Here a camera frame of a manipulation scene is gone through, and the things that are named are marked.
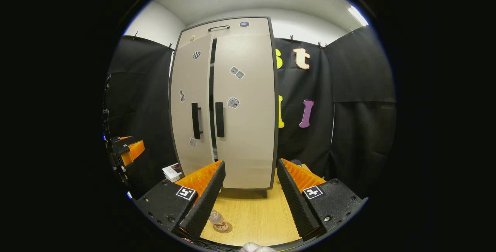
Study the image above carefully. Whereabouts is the long ceiling light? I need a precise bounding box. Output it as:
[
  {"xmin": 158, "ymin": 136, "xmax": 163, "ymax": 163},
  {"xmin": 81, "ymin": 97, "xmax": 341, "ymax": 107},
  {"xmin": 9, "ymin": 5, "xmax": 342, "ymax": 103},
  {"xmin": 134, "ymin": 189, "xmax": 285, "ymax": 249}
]
[{"xmin": 348, "ymin": 5, "xmax": 369, "ymax": 27}]

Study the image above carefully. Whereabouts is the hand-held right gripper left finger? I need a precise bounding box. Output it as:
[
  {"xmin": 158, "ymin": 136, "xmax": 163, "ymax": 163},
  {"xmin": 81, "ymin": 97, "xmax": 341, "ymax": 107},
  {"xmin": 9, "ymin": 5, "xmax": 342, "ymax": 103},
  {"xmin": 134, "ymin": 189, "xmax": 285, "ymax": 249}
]
[{"xmin": 134, "ymin": 160, "xmax": 226, "ymax": 241}]

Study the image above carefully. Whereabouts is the round brown coaster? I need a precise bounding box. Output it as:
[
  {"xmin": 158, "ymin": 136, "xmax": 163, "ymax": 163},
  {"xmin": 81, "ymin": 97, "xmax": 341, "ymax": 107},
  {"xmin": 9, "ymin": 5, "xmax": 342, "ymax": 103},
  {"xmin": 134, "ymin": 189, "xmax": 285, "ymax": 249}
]
[{"xmin": 212, "ymin": 221, "xmax": 233, "ymax": 233}]

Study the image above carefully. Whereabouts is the clear plastic bottle red label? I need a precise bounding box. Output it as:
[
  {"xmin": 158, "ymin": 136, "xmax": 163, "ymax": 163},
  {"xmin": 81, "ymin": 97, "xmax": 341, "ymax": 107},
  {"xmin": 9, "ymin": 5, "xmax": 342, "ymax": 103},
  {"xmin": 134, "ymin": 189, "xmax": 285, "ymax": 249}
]
[{"xmin": 208, "ymin": 209, "xmax": 229, "ymax": 232}]

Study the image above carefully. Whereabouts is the grey cabinet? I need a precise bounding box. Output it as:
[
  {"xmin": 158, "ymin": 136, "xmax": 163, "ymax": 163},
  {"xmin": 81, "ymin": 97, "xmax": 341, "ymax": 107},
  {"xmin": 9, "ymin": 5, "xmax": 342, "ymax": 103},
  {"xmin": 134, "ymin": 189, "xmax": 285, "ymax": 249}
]
[{"xmin": 169, "ymin": 16, "xmax": 279, "ymax": 198}]

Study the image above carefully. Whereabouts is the grey cabinet door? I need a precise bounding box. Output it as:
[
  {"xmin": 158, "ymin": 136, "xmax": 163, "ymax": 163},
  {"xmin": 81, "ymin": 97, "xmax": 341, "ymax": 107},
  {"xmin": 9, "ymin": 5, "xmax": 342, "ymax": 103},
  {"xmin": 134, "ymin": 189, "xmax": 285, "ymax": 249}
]
[
  {"xmin": 170, "ymin": 34, "xmax": 216, "ymax": 177},
  {"xmin": 213, "ymin": 35, "xmax": 276, "ymax": 189}
]

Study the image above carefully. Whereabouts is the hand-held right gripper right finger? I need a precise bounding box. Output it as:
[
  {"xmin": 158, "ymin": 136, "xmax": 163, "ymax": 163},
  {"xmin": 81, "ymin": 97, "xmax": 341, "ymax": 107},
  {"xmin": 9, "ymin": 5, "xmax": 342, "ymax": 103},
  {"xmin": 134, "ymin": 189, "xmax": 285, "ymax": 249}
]
[{"xmin": 277, "ymin": 158, "xmax": 367, "ymax": 241}]

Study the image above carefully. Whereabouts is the black backdrop cloth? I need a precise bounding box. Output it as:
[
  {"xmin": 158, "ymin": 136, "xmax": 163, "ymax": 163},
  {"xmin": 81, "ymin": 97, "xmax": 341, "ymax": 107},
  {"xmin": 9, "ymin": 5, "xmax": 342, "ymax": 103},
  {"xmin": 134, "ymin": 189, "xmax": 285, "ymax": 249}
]
[{"xmin": 104, "ymin": 25, "xmax": 396, "ymax": 200}]

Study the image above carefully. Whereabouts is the white box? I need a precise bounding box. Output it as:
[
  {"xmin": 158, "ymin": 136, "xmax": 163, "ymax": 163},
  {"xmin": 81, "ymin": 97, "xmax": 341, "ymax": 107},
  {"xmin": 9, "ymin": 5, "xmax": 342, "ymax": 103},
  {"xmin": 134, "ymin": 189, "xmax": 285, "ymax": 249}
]
[{"xmin": 162, "ymin": 163, "xmax": 183, "ymax": 183}]

